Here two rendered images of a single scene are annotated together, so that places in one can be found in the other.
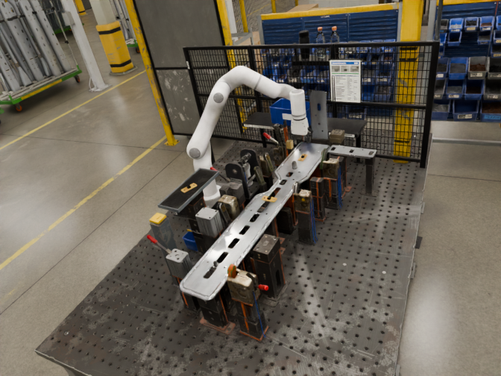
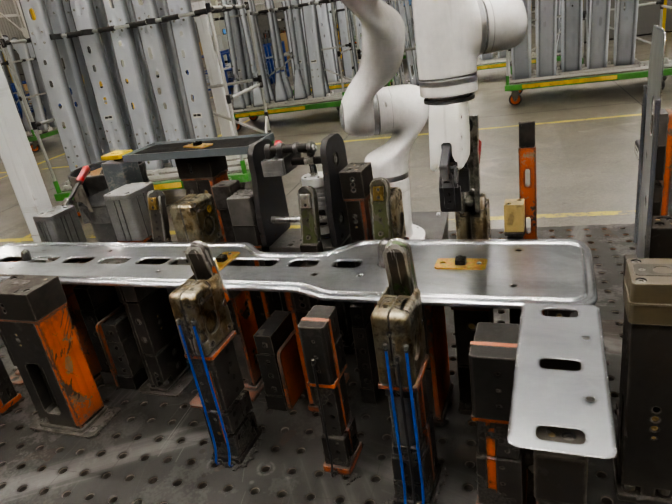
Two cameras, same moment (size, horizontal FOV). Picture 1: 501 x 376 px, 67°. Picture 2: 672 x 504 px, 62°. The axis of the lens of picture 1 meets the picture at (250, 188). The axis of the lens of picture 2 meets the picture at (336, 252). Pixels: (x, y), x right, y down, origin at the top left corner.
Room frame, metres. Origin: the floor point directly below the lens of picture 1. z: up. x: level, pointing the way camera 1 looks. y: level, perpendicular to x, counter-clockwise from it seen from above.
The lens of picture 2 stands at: (1.69, -1.15, 1.41)
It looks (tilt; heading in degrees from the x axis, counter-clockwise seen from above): 23 degrees down; 78
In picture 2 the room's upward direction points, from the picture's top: 9 degrees counter-clockwise
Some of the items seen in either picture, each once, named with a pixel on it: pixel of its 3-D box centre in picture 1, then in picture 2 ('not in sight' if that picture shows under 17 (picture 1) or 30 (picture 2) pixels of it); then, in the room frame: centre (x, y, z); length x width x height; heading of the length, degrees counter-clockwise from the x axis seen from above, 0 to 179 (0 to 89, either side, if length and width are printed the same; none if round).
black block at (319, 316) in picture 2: (318, 199); (332, 393); (1.82, -0.39, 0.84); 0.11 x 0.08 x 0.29; 54
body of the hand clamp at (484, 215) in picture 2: (282, 170); (476, 285); (2.17, -0.23, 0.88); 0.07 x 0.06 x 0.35; 54
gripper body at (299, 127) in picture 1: (300, 124); (451, 128); (2.07, -0.36, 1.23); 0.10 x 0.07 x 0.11; 54
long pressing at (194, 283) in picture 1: (268, 201); (212, 265); (1.67, -0.08, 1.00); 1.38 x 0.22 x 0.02; 144
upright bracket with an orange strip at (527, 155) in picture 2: (288, 154); (528, 254); (2.25, -0.30, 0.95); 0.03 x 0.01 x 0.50; 144
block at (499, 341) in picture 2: (336, 177); (499, 420); (2.02, -0.56, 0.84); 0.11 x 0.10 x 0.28; 54
